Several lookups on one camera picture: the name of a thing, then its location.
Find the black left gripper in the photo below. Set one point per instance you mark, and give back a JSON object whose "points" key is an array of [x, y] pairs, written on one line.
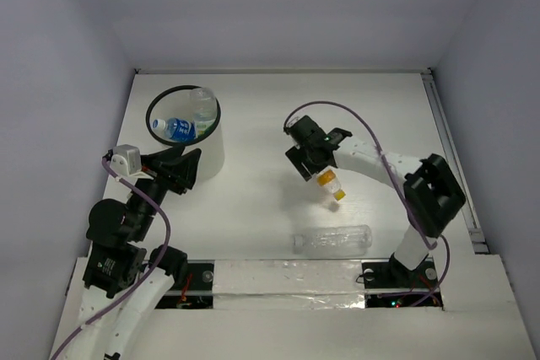
{"points": [[167, 174]]}

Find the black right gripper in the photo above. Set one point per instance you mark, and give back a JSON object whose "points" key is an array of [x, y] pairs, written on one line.
{"points": [[294, 153]]}

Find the orange-label bottle yellow cap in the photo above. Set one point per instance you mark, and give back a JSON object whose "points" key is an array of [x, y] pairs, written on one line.
{"points": [[330, 183]]}

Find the blue-label bottle white cap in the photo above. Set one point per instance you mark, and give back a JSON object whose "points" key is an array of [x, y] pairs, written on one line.
{"points": [[174, 129]]}

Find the green-white label clear bottle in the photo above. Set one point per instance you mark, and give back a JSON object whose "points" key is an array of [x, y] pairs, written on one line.
{"points": [[204, 109]]}

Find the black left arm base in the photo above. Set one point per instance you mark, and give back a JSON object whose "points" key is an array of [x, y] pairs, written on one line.
{"points": [[196, 292]]}

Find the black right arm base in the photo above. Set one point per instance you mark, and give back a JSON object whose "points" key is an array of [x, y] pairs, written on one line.
{"points": [[391, 286]]}

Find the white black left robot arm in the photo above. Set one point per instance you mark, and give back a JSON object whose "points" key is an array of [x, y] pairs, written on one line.
{"points": [[131, 264]]}

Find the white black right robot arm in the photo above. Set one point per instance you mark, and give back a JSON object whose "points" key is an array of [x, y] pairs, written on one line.
{"points": [[427, 188]]}

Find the white bin with black rim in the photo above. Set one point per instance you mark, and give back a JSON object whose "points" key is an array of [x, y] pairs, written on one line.
{"points": [[175, 102]]}

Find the clear unlabelled plastic bottle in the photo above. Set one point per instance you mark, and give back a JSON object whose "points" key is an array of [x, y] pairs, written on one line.
{"points": [[349, 242]]}

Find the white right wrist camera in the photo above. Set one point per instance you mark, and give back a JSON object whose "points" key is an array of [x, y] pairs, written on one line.
{"points": [[289, 123]]}

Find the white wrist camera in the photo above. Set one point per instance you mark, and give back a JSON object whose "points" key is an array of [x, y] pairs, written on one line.
{"points": [[289, 123], [124, 161]]}

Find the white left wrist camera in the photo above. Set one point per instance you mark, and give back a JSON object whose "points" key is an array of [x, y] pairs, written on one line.
{"points": [[124, 161]]}

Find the aluminium rail on right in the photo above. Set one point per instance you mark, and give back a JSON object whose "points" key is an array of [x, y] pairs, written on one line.
{"points": [[479, 243]]}

